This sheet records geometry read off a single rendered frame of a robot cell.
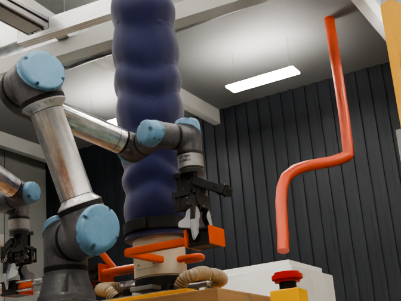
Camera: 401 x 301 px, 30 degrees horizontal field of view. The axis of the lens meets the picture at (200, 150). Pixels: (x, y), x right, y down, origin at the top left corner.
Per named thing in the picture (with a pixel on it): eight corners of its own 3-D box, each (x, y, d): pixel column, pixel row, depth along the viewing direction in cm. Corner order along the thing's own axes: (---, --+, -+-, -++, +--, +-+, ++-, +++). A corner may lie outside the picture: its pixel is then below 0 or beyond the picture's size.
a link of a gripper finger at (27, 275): (35, 289, 269) (28, 265, 268) (22, 291, 271) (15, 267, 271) (40, 286, 272) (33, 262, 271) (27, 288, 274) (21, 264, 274)
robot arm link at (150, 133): (129, 153, 213) (162, 157, 219) (150, 141, 205) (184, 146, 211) (128, 126, 216) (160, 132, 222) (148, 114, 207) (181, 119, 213)
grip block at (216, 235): (225, 246, 208) (224, 229, 210) (211, 242, 201) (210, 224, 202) (199, 251, 212) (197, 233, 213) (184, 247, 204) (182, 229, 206)
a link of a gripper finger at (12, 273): (12, 283, 259) (18, 260, 264) (-1, 285, 261) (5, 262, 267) (17, 288, 261) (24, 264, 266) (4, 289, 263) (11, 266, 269)
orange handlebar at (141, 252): (238, 257, 233) (237, 246, 234) (192, 246, 207) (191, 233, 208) (9, 296, 272) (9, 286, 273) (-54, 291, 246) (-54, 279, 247)
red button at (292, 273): (308, 289, 170) (305, 272, 172) (298, 286, 164) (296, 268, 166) (278, 293, 173) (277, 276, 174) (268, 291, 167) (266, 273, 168)
